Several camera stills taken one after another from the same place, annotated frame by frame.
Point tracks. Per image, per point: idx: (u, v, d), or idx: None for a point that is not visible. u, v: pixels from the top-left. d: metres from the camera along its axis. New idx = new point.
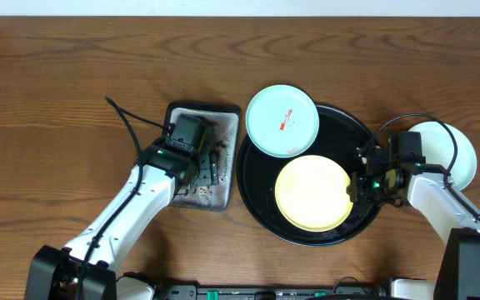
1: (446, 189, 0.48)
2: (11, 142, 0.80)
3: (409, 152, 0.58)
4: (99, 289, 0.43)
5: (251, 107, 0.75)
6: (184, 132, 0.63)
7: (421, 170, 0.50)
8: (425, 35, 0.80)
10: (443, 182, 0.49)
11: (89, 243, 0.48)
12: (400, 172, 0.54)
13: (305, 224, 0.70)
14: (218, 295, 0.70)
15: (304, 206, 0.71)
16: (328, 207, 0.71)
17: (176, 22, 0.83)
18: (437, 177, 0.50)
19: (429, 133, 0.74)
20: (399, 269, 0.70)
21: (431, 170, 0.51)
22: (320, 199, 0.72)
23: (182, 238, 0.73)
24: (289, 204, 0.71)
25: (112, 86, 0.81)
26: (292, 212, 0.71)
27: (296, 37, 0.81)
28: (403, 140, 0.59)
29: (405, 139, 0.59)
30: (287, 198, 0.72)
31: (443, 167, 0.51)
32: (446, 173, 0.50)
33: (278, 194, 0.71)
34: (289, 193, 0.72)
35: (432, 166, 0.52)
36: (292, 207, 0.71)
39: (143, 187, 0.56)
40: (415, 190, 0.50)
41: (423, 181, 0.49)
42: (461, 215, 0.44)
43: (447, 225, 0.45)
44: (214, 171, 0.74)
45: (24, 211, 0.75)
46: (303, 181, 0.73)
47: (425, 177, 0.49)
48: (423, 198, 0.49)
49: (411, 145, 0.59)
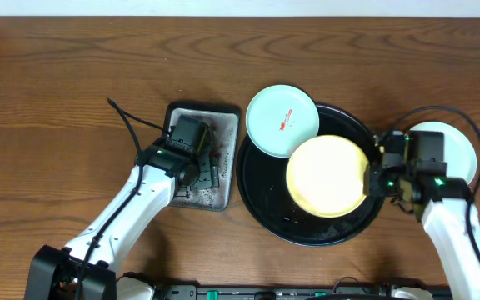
1: (467, 237, 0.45)
2: (12, 142, 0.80)
3: (429, 158, 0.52)
4: (99, 289, 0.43)
5: (251, 107, 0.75)
6: (185, 132, 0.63)
7: (441, 196, 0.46)
8: (426, 35, 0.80)
10: (467, 230, 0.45)
11: (89, 243, 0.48)
12: (418, 187, 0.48)
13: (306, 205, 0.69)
14: (218, 295, 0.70)
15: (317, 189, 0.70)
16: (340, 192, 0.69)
17: (176, 23, 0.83)
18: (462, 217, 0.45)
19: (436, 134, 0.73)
20: (400, 269, 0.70)
21: (456, 204, 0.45)
22: (331, 185, 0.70)
23: (182, 238, 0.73)
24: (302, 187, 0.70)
25: (112, 86, 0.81)
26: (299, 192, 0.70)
27: (296, 37, 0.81)
28: (425, 143, 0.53)
29: (425, 142, 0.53)
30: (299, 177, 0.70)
31: (466, 190, 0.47)
32: (469, 203, 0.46)
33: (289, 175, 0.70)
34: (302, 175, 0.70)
35: (454, 188, 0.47)
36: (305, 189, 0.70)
39: (144, 187, 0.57)
40: (432, 219, 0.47)
41: (442, 212, 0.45)
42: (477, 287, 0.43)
43: (458, 283, 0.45)
44: (215, 173, 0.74)
45: (24, 211, 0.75)
46: (322, 162, 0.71)
47: (447, 213, 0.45)
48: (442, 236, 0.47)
49: (431, 149, 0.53)
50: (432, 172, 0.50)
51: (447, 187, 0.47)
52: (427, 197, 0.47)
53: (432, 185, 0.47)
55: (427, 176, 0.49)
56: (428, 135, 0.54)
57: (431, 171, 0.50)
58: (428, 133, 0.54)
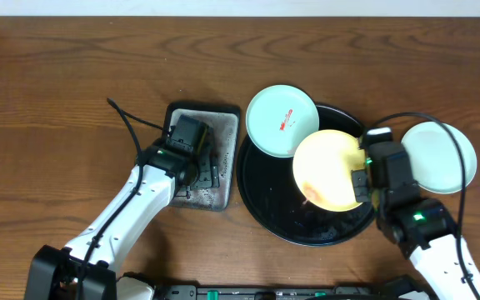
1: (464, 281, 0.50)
2: (12, 143, 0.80)
3: (401, 183, 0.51)
4: (99, 289, 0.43)
5: (252, 107, 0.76)
6: (185, 132, 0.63)
7: (426, 239, 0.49)
8: (425, 35, 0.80)
10: (464, 275, 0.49)
11: (89, 243, 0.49)
12: (400, 228, 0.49)
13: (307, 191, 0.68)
14: (218, 295, 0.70)
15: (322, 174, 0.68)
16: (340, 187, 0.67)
17: (176, 23, 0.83)
18: (454, 258, 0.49)
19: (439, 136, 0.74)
20: (400, 269, 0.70)
21: (447, 246, 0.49)
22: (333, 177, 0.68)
23: (182, 238, 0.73)
24: (304, 168, 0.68)
25: (112, 86, 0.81)
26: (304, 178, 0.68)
27: (296, 37, 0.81)
28: (392, 171, 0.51)
29: (393, 169, 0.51)
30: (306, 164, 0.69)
31: (447, 218, 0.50)
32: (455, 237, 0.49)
33: (298, 152, 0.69)
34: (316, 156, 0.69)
35: (435, 222, 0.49)
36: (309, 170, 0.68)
39: (144, 187, 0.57)
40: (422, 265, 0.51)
41: (431, 257, 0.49)
42: None
43: None
44: (215, 172, 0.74)
45: (25, 211, 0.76)
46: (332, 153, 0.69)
47: (437, 259, 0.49)
48: (433, 275, 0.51)
49: (400, 173, 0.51)
50: (404, 198, 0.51)
51: (428, 224, 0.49)
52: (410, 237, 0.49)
53: (413, 227, 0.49)
55: (406, 211, 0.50)
56: (394, 160, 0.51)
57: (405, 200, 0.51)
58: (393, 157, 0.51)
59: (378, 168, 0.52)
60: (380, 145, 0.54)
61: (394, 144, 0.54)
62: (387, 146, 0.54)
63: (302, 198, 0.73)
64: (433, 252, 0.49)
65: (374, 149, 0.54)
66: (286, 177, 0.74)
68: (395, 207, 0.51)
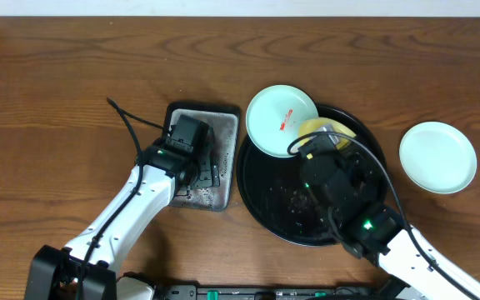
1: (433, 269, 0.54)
2: (12, 143, 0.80)
3: (343, 200, 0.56)
4: (99, 289, 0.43)
5: (251, 107, 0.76)
6: (186, 132, 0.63)
7: (382, 245, 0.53)
8: (425, 35, 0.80)
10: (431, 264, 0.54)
11: (89, 243, 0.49)
12: (357, 244, 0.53)
13: None
14: (218, 295, 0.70)
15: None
16: None
17: (176, 23, 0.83)
18: (415, 250, 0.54)
19: (460, 151, 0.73)
20: None
21: (404, 243, 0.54)
22: None
23: (182, 238, 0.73)
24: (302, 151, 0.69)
25: (112, 87, 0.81)
26: None
27: (296, 37, 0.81)
28: (332, 189, 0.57)
29: (332, 187, 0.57)
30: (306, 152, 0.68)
31: (392, 217, 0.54)
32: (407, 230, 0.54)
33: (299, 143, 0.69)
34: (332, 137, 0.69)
35: (384, 223, 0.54)
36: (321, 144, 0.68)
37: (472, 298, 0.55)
39: (144, 187, 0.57)
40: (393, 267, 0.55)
41: (395, 258, 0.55)
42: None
43: None
44: (215, 172, 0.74)
45: (25, 211, 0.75)
46: None
47: (399, 259, 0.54)
48: (407, 274, 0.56)
49: (341, 190, 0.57)
50: (352, 210, 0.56)
51: (378, 229, 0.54)
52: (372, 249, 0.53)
53: (368, 237, 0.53)
55: (358, 223, 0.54)
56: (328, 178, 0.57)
57: (354, 212, 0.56)
58: (327, 177, 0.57)
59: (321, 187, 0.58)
60: (315, 161, 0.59)
61: (324, 160, 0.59)
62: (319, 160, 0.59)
63: (302, 198, 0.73)
64: (393, 252, 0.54)
65: (308, 172, 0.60)
66: (285, 176, 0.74)
68: (346, 223, 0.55)
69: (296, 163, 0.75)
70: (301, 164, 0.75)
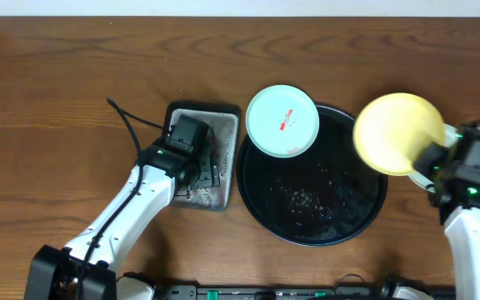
1: None
2: (12, 143, 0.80)
3: (477, 165, 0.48)
4: (99, 289, 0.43)
5: (250, 107, 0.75)
6: (186, 131, 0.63)
7: (470, 205, 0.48)
8: (425, 35, 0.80)
10: None
11: (89, 243, 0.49)
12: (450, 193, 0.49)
13: (369, 149, 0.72)
14: (218, 295, 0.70)
15: (382, 137, 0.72)
16: (384, 154, 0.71)
17: (176, 23, 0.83)
18: None
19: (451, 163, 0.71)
20: (400, 269, 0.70)
21: None
22: (387, 144, 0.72)
23: (182, 238, 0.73)
24: (371, 123, 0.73)
25: (112, 86, 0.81)
26: (369, 141, 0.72)
27: (295, 37, 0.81)
28: (476, 151, 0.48)
29: (478, 149, 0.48)
30: (371, 127, 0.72)
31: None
32: None
33: (373, 116, 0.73)
34: (389, 120, 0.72)
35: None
36: (374, 128, 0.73)
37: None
39: (144, 186, 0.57)
40: (454, 222, 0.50)
41: (464, 216, 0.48)
42: None
43: (467, 286, 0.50)
44: (215, 172, 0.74)
45: (25, 211, 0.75)
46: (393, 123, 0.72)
47: (469, 217, 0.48)
48: (459, 236, 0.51)
49: None
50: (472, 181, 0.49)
51: None
52: (457, 201, 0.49)
53: (463, 192, 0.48)
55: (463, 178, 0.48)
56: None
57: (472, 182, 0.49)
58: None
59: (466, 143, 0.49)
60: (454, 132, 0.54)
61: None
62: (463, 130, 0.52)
63: (302, 199, 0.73)
64: (469, 212, 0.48)
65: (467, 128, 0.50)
66: (286, 175, 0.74)
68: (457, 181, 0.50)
69: (295, 164, 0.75)
70: (301, 164, 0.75)
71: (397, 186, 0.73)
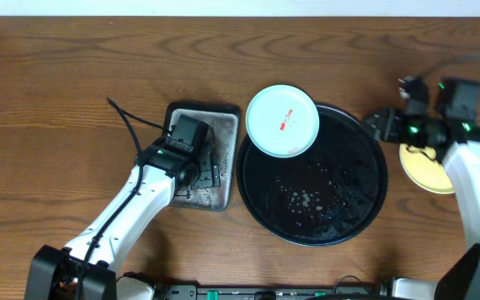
1: None
2: (12, 143, 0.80)
3: (462, 105, 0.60)
4: (99, 289, 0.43)
5: (250, 107, 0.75)
6: (186, 131, 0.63)
7: (467, 141, 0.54)
8: (425, 35, 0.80)
10: None
11: (89, 243, 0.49)
12: (443, 129, 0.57)
13: None
14: (218, 295, 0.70)
15: None
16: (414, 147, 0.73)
17: (175, 22, 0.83)
18: None
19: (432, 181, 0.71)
20: (399, 269, 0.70)
21: (479, 150, 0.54)
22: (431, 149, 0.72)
23: (183, 238, 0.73)
24: None
25: (112, 86, 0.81)
26: None
27: (295, 36, 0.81)
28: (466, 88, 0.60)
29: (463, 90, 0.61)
30: None
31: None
32: None
33: None
34: None
35: None
36: None
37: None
39: (144, 187, 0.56)
40: (457, 161, 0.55)
41: (467, 155, 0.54)
42: None
43: (473, 211, 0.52)
44: (215, 172, 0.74)
45: (25, 211, 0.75)
46: None
47: (470, 155, 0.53)
48: (459, 171, 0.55)
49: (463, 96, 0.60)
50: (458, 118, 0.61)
51: (474, 135, 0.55)
52: (454, 137, 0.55)
53: (457, 124, 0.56)
55: (456, 116, 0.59)
56: (463, 82, 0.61)
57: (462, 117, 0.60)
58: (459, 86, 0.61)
59: (447, 92, 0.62)
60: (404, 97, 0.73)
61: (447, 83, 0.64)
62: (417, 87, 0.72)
63: (302, 199, 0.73)
64: (469, 153, 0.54)
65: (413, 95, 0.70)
66: (286, 175, 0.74)
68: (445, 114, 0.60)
69: (296, 164, 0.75)
70: (302, 164, 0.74)
71: (397, 186, 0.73)
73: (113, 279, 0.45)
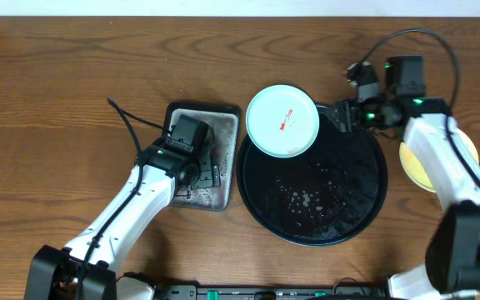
1: (446, 141, 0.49)
2: (12, 143, 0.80)
3: (410, 82, 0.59)
4: (99, 289, 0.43)
5: (250, 107, 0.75)
6: (186, 131, 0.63)
7: (420, 114, 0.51)
8: (425, 35, 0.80)
10: (446, 135, 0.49)
11: (89, 243, 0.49)
12: (397, 109, 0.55)
13: None
14: (218, 295, 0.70)
15: None
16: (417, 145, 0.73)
17: (175, 22, 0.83)
18: (441, 125, 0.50)
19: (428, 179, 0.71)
20: (399, 269, 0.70)
21: (432, 119, 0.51)
22: None
23: (182, 238, 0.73)
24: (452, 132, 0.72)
25: (112, 86, 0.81)
26: None
27: (295, 36, 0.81)
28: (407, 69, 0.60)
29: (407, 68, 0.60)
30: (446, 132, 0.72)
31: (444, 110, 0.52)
32: (447, 117, 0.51)
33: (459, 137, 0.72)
34: None
35: (434, 107, 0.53)
36: None
37: None
39: (144, 186, 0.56)
40: (414, 136, 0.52)
41: (422, 128, 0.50)
42: (461, 178, 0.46)
43: (442, 182, 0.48)
44: (215, 172, 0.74)
45: (25, 211, 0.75)
46: None
47: (425, 127, 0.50)
48: (421, 143, 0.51)
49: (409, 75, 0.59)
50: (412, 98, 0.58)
51: (427, 108, 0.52)
52: (408, 115, 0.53)
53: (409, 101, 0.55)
55: (406, 92, 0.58)
56: (405, 61, 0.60)
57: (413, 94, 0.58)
58: (402, 65, 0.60)
59: (393, 72, 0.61)
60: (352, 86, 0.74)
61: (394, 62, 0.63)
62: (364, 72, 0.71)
63: (302, 199, 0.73)
64: (424, 126, 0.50)
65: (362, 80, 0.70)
66: (286, 175, 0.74)
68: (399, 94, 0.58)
69: (296, 164, 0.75)
70: (302, 164, 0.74)
71: (397, 186, 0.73)
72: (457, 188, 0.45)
73: (113, 279, 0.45)
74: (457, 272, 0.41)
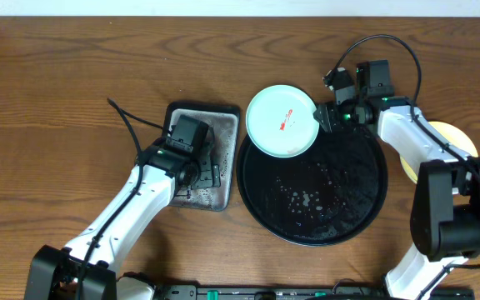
1: (412, 122, 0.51)
2: (12, 143, 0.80)
3: (378, 83, 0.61)
4: (99, 289, 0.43)
5: (250, 107, 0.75)
6: (186, 131, 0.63)
7: (387, 107, 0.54)
8: (425, 35, 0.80)
10: (411, 117, 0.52)
11: (89, 243, 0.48)
12: (368, 110, 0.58)
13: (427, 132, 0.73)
14: (218, 295, 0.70)
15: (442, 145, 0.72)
16: None
17: (175, 22, 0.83)
18: (407, 112, 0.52)
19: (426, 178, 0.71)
20: None
21: (398, 108, 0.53)
22: None
23: (182, 238, 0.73)
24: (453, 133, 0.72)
25: (112, 86, 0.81)
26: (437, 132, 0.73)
27: (295, 36, 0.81)
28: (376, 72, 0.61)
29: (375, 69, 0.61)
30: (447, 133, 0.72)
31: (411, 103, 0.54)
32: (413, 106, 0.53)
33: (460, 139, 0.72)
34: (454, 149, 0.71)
35: (400, 100, 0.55)
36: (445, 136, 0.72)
37: (453, 157, 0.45)
39: (144, 187, 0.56)
40: (386, 125, 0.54)
41: (390, 118, 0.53)
42: (428, 147, 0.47)
43: (415, 157, 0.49)
44: (215, 172, 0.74)
45: (25, 211, 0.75)
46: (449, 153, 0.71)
47: (392, 116, 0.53)
48: (392, 131, 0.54)
49: (378, 76, 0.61)
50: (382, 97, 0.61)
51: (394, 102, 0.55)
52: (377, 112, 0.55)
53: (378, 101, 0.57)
55: (375, 94, 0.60)
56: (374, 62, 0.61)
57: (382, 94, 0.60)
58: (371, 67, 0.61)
59: (364, 73, 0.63)
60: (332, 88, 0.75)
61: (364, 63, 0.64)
62: (339, 77, 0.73)
63: (302, 199, 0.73)
64: (392, 117, 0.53)
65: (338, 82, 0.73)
66: (286, 175, 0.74)
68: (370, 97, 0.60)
69: (296, 164, 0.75)
70: (302, 164, 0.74)
71: (397, 186, 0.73)
72: (427, 156, 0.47)
73: (113, 279, 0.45)
74: (441, 222, 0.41)
